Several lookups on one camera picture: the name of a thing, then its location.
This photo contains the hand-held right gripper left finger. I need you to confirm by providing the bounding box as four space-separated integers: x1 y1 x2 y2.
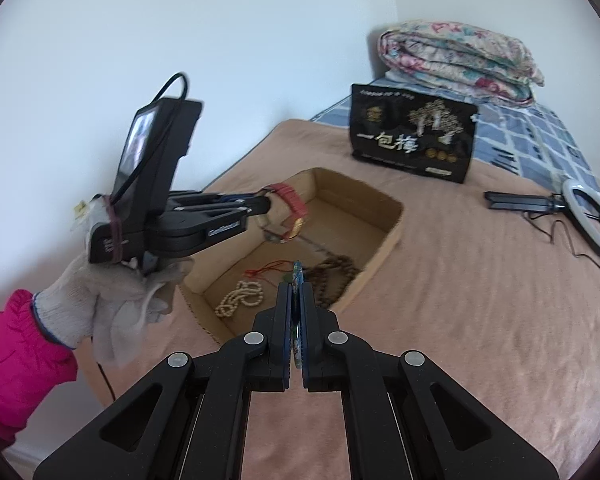
32 282 297 480

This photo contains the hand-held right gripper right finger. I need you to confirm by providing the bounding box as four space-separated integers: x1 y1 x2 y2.
300 280 553 480

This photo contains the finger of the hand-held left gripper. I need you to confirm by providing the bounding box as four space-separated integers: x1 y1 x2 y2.
170 190 261 207
177 194 273 218

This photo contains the red strap wristwatch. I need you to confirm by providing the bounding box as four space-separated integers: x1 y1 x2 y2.
260 183 311 244

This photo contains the enamel bangle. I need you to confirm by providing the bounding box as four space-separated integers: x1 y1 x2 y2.
290 260 308 376

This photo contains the red cord jade pendant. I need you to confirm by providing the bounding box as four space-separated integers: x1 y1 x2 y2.
244 260 298 286

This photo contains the white pearl necklace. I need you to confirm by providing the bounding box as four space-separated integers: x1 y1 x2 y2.
216 281 267 318

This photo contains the brown wooden bead bracelet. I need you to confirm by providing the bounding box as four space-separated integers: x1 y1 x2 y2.
305 255 361 311

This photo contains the cardboard box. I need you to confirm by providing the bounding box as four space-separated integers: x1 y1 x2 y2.
179 167 405 346

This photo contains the person's pink sleeved left forearm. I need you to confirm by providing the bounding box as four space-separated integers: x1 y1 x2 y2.
0 289 78 443

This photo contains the person's left hand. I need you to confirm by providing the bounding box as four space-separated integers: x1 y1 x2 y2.
32 194 193 368

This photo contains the black snack bag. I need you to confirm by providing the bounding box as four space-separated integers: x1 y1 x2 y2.
350 83 479 184

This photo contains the black folded tripod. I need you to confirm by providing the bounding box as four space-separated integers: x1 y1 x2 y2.
484 190 568 217

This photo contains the folded floral quilt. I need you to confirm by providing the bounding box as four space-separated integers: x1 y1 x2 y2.
377 19 545 106

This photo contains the blue checked bedsheet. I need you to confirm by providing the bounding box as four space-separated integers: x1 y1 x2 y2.
310 76 600 196

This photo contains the white ring light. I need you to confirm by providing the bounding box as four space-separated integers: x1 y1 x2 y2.
561 177 600 265

